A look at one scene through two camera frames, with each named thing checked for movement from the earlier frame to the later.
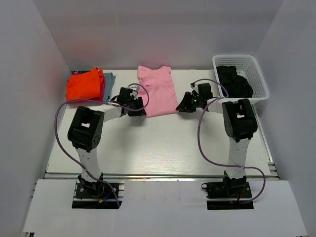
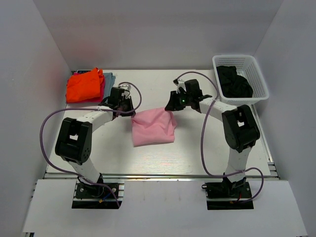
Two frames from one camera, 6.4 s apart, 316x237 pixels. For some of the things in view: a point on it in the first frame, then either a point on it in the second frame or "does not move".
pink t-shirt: [162, 98] → [153, 127]
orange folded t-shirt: [85, 85] does not move
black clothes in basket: [237, 86] does not move
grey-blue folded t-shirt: [109, 80] does not move
